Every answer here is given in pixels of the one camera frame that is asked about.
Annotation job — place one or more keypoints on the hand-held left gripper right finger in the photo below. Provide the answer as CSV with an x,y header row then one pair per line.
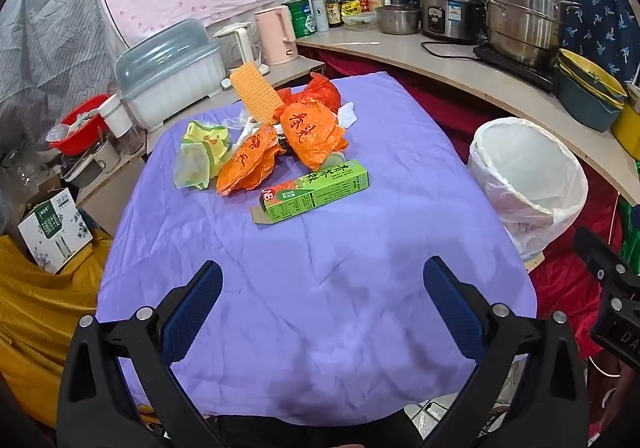
x,y
452,308

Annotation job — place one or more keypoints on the large steel steamer pot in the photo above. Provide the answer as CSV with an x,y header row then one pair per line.
x,y
520,13

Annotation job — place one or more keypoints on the black induction cooker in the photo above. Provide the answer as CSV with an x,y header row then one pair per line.
x,y
510,67

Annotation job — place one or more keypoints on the clear lidded food container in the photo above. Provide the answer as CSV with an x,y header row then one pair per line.
x,y
360,21

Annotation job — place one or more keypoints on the dark soy sauce bottle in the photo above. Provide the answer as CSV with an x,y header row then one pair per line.
x,y
334,13

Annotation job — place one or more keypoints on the grey cup with round logo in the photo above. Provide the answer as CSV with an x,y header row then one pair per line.
x,y
106,157

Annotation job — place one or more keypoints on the white crumpled tissue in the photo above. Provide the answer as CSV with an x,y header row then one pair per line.
x,y
347,115

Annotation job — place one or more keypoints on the large orange plastic bag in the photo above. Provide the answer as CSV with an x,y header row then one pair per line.
x,y
310,130

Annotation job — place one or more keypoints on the pink electric kettle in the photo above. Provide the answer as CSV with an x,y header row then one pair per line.
x,y
272,35

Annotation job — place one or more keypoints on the white glass electric kettle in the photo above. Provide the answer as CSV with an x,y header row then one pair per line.
x,y
242,45

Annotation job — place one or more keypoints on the grey patterned cloth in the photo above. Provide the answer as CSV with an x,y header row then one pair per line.
x,y
50,28

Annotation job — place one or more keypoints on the white printed cardboard box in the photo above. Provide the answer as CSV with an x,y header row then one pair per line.
x,y
50,233

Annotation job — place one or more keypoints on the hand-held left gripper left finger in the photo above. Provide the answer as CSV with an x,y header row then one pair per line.
x,y
192,313

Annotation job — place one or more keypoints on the orange waffle cleaning cloth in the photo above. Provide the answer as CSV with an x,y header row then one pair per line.
x,y
252,90

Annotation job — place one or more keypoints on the red plastic basin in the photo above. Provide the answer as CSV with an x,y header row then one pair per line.
x,y
75,143

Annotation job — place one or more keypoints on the grey blue plastic basin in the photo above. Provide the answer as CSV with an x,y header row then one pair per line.
x,y
585,105

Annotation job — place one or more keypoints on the small steel pot with lid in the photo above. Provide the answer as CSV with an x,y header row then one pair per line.
x,y
397,20

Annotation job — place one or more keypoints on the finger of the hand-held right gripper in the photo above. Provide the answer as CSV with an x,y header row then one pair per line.
x,y
607,265

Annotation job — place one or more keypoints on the steel rectangular container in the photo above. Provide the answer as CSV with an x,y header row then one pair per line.
x,y
82,173

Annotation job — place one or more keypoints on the yellow seasoning packet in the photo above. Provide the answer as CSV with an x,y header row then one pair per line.
x,y
351,8

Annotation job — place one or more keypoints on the yellow plastic basin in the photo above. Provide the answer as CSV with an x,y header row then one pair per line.
x,y
595,73

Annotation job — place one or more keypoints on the white dish rack grey cover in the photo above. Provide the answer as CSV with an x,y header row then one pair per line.
x,y
170,93

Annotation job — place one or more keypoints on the red plastic bag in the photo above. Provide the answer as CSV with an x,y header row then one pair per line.
x,y
320,90

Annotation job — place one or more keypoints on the green cardboard box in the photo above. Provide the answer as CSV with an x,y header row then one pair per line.
x,y
320,190

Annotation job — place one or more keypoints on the white cylindrical bottle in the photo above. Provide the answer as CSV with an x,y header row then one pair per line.
x,y
321,13

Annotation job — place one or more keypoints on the green tin can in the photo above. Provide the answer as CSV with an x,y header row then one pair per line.
x,y
300,18

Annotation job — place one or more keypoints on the low wooden side table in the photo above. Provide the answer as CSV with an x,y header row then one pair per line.
x,y
290,73

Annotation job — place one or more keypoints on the yellow cloth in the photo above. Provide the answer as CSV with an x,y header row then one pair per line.
x,y
35,318

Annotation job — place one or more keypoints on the steel rice cooker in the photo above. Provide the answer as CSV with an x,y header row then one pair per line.
x,y
445,15

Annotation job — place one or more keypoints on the yellow green plastic wrapper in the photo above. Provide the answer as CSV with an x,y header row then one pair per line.
x,y
197,155

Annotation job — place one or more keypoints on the white bag lined waste bin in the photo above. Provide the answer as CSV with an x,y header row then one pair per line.
x,y
530,223

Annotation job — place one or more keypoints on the white blender cup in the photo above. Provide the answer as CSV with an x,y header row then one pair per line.
x,y
116,120

